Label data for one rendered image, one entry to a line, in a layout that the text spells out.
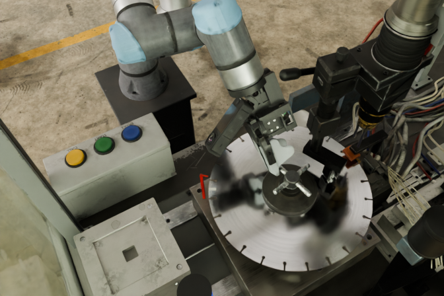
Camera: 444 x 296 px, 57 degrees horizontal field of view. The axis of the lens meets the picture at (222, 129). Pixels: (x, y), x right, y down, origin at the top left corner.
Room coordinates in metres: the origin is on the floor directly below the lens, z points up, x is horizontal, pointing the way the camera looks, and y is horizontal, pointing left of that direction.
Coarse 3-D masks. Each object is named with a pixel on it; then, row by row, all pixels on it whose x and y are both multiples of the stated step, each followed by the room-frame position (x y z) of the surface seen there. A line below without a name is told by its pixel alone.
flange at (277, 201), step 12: (288, 168) 0.43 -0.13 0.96; (264, 180) 0.41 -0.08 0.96; (276, 180) 0.41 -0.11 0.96; (300, 180) 0.40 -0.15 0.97; (312, 180) 0.40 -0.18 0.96; (264, 192) 0.38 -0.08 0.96; (288, 192) 0.37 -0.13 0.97; (300, 192) 0.38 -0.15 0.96; (312, 192) 0.38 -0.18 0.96; (276, 204) 0.35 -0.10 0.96; (288, 204) 0.35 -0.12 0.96; (300, 204) 0.35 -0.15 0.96; (312, 204) 0.35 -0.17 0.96
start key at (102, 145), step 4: (100, 140) 0.56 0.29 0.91; (104, 140) 0.56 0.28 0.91; (108, 140) 0.56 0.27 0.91; (96, 144) 0.55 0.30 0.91; (100, 144) 0.55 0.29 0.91; (104, 144) 0.55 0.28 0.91; (108, 144) 0.55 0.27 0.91; (112, 144) 0.56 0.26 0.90; (96, 148) 0.54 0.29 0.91; (100, 148) 0.54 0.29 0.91; (104, 148) 0.54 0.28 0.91; (108, 148) 0.54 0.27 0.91; (100, 152) 0.54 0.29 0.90; (104, 152) 0.53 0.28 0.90
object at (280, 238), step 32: (224, 160) 0.47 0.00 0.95; (256, 160) 0.46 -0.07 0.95; (288, 160) 0.46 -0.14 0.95; (224, 192) 0.39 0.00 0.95; (256, 192) 0.39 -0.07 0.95; (320, 192) 0.38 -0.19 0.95; (352, 192) 0.38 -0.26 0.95; (224, 224) 0.32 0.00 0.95; (256, 224) 0.32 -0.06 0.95; (288, 224) 0.32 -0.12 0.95; (320, 224) 0.31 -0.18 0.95; (352, 224) 0.31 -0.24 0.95; (256, 256) 0.26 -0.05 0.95; (288, 256) 0.25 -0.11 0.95; (320, 256) 0.25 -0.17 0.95
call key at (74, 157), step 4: (72, 152) 0.53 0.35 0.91; (76, 152) 0.53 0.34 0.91; (80, 152) 0.53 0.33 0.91; (68, 156) 0.52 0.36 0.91; (72, 156) 0.52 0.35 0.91; (76, 156) 0.52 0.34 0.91; (80, 156) 0.52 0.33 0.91; (84, 156) 0.53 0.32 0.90; (68, 160) 0.51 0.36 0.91; (72, 160) 0.51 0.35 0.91; (76, 160) 0.51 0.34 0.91; (80, 160) 0.51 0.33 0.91; (72, 164) 0.50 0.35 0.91; (76, 164) 0.50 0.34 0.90
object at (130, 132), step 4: (128, 128) 0.60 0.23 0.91; (132, 128) 0.60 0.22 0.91; (136, 128) 0.60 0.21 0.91; (124, 132) 0.58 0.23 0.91; (128, 132) 0.58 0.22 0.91; (132, 132) 0.58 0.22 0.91; (136, 132) 0.58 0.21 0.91; (124, 136) 0.57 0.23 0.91; (128, 136) 0.57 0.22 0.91; (132, 136) 0.57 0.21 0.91; (136, 136) 0.57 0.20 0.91
